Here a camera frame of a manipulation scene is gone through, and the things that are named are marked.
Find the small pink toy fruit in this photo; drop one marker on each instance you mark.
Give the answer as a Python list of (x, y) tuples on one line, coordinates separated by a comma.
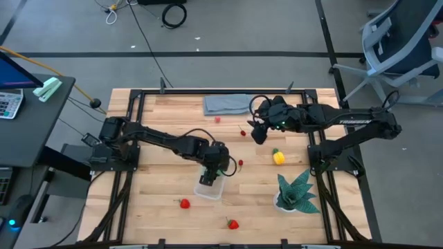
[(217, 119)]

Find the grey office chair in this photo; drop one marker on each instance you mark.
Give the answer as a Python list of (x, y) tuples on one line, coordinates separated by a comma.
[(398, 45)]

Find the grey folded cloth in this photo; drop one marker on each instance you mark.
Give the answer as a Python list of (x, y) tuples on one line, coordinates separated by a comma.
[(226, 104)]

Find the green artificial plant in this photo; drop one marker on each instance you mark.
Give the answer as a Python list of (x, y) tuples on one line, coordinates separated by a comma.
[(296, 193)]

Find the black frame bracket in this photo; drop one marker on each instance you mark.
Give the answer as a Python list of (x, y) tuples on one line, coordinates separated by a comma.
[(162, 86), (289, 88)]

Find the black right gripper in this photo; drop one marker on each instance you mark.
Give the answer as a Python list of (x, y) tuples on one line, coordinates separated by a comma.
[(278, 115)]

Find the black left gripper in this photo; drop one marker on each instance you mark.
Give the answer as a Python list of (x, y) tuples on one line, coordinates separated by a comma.
[(216, 157)]

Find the white plant pot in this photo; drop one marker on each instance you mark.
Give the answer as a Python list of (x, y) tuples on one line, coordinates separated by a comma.
[(277, 205)]

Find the grey desk calculator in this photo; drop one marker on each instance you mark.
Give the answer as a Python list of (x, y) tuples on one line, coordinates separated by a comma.
[(9, 103)]

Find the computer monitor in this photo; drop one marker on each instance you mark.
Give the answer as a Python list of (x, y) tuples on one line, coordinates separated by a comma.
[(15, 74)]

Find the small red strawberry upper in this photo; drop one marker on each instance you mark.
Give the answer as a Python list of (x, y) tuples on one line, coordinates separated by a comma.
[(243, 133)]

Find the red toy strawberry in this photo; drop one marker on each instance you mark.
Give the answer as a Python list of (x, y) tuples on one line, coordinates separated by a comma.
[(185, 203), (233, 224)]

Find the dark grey desk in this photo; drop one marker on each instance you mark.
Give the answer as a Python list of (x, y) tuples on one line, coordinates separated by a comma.
[(31, 135)]

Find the device with blue light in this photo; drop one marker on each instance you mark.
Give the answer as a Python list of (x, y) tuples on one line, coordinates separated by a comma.
[(14, 223)]

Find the clear plastic tupperware container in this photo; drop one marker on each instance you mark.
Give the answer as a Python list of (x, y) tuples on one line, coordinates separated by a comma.
[(209, 192)]

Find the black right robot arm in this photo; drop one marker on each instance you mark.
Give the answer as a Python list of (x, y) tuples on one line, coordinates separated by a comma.
[(346, 119)]

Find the black round knob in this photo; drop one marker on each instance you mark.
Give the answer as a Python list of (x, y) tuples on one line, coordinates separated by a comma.
[(95, 103)]

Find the black aluminium table frame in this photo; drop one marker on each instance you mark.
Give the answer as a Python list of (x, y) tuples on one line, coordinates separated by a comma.
[(221, 92)]

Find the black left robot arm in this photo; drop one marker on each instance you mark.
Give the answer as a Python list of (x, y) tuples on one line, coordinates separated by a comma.
[(166, 138)]

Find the yellow toy pineapple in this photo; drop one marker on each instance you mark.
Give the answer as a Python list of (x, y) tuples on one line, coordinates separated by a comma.
[(278, 158)]

